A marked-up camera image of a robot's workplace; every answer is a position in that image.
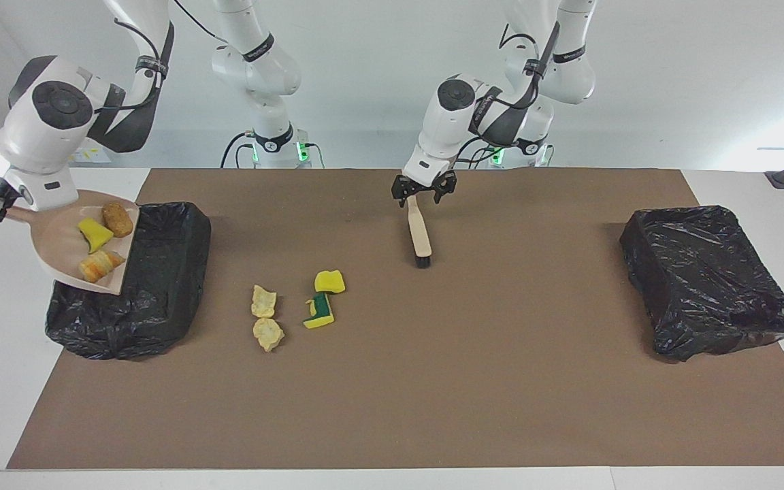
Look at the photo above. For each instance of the pale toy pastry piece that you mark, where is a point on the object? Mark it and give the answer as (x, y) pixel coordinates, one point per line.
(263, 301)
(268, 333)
(101, 267)

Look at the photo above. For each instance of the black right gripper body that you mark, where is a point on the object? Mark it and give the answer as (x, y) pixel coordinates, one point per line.
(4, 194)

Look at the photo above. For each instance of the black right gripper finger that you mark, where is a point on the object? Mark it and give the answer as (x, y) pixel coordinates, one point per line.
(2, 214)

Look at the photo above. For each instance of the beige brush black bristles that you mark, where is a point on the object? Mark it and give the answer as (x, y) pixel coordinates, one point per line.
(420, 235)

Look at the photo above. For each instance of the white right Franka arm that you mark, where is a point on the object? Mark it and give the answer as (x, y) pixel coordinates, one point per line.
(45, 136)

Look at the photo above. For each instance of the brown table mat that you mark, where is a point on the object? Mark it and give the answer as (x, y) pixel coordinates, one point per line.
(392, 415)

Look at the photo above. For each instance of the yellow green sponge piece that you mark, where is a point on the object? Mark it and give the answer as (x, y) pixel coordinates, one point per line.
(320, 314)

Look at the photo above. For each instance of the brown toy nugget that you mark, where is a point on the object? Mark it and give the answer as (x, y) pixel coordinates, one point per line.
(118, 219)

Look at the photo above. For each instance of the black bag lined bin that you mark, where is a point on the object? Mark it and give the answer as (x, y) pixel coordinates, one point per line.
(705, 279)
(154, 286)

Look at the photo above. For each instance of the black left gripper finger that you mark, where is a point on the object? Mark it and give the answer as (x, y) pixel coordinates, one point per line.
(440, 194)
(401, 192)

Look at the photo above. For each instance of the white wall socket box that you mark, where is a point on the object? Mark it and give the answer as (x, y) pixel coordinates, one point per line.
(92, 155)

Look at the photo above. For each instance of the beige plastic dustpan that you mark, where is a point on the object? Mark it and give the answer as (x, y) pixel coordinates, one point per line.
(58, 248)

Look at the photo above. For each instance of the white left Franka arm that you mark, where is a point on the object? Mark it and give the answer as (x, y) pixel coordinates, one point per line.
(453, 116)

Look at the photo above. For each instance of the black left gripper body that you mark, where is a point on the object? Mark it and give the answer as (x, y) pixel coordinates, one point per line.
(426, 182)

